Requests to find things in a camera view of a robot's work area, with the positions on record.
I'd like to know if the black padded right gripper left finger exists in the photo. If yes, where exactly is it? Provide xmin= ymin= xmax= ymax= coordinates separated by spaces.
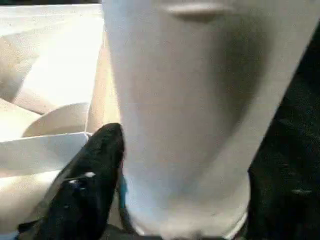
xmin=16 ymin=121 xmax=126 ymax=240

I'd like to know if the white plastic table leg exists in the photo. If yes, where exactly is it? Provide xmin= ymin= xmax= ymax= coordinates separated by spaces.
xmin=100 ymin=0 xmax=316 ymax=239

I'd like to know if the white plastic table top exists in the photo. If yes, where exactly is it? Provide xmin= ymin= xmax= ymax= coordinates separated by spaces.
xmin=0 ymin=3 xmax=251 ymax=240

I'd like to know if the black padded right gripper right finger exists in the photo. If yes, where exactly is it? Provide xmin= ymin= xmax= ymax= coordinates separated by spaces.
xmin=246 ymin=147 xmax=320 ymax=240

